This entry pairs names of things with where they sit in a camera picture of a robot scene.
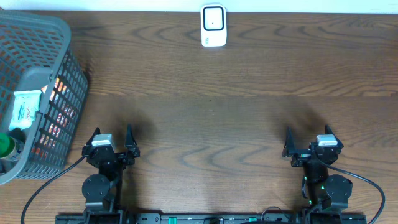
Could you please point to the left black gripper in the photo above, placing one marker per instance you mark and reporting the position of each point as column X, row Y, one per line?
column 114, row 155

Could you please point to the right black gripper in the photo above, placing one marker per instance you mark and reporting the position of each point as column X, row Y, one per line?
column 302, row 155

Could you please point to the red Top chocolate bar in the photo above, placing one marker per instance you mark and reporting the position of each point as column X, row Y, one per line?
column 54, row 135

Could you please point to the mint green wipes pack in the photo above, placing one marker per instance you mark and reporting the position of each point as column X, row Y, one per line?
column 26, row 104

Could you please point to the green lid jar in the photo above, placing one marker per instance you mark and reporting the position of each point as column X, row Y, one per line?
column 11, row 148

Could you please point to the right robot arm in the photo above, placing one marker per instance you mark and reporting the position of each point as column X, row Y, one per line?
column 328, row 194

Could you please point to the white barcode scanner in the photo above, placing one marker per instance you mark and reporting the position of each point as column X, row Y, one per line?
column 213, row 25

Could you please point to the grey plastic basket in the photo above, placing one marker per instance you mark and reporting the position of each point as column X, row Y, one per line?
column 35, row 51

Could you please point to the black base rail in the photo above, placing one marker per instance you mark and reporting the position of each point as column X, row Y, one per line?
column 155, row 218

